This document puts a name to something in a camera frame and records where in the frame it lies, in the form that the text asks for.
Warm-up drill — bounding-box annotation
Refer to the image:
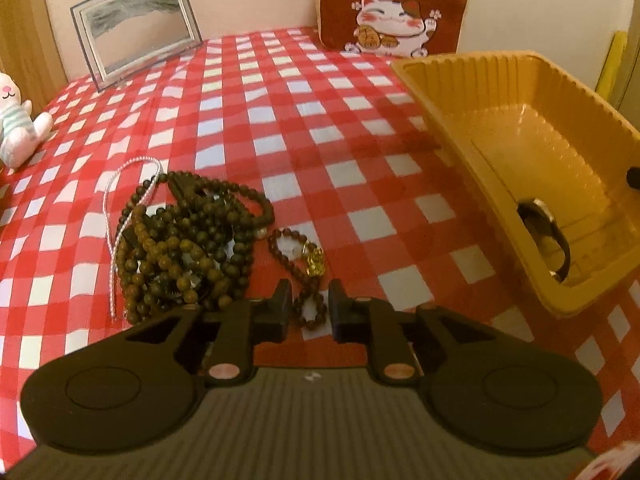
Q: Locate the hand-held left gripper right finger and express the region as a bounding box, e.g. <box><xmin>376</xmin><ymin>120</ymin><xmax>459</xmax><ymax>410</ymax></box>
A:
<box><xmin>327</xmin><ymin>279</ymin><xmax>506</xmax><ymax>386</ymax></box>

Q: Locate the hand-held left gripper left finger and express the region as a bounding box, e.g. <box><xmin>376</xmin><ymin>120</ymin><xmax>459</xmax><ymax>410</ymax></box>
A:
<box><xmin>122</xmin><ymin>279</ymin><xmax>293</xmax><ymax>386</ymax></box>

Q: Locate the plain dark bead bracelet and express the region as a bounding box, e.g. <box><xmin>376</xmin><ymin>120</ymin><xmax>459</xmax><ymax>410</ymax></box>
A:
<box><xmin>292</xmin><ymin>275</ymin><xmax>330</xmax><ymax>332</ymax></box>

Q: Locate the bead bracelet with gold charm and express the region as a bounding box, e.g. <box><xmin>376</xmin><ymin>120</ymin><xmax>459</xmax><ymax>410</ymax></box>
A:
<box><xmin>267</xmin><ymin>227</ymin><xmax>326</xmax><ymax>281</ymax></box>

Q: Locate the brown bead long necklace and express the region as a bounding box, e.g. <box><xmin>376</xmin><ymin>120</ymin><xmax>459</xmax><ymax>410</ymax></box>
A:
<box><xmin>116</xmin><ymin>205</ymin><xmax>253</xmax><ymax>326</ymax></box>

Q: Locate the white pearl necklace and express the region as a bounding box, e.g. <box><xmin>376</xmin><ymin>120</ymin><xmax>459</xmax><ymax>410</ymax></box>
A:
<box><xmin>102</xmin><ymin>156</ymin><xmax>163</xmax><ymax>318</ymax></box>

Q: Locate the black watch silver rim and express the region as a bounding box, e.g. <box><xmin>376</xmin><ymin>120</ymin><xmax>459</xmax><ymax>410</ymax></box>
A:
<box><xmin>516</xmin><ymin>197</ymin><xmax>572</xmax><ymax>282</ymax></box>

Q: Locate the yellow plastic tray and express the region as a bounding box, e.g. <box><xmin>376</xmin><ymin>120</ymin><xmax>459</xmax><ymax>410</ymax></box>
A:
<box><xmin>391</xmin><ymin>50</ymin><xmax>640</xmax><ymax>320</ymax></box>

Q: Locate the red checkered tablecloth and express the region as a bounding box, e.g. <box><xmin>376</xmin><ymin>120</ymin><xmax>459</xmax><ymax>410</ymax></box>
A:
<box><xmin>0</xmin><ymin>25</ymin><xmax>640</xmax><ymax>480</ymax></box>

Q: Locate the red lucky cat cushion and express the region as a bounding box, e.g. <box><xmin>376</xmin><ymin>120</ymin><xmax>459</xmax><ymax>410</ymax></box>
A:
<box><xmin>314</xmin><ymin>0</ymin><xmax>472</xmax><ymax>58</ymax></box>

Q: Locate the white bunny plush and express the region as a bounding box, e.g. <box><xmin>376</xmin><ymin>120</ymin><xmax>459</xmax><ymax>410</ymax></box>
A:
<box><xmin>0</xmin><ymin>71</ymin><xmax>53</xmax><ymax>168</ymax></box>

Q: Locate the wooden panel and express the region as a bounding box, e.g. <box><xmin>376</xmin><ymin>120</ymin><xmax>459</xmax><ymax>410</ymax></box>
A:
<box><xmin>0</xmin><ymin>0</ymin><xmax>68</xmax><ymax>106</ymax></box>

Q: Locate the glass sand art frame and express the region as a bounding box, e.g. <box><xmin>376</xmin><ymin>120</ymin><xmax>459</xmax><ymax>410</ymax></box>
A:
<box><xmin>70</xmin><ymin>0</ymin><xmax>203</xmax><ymax>92</ymax></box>

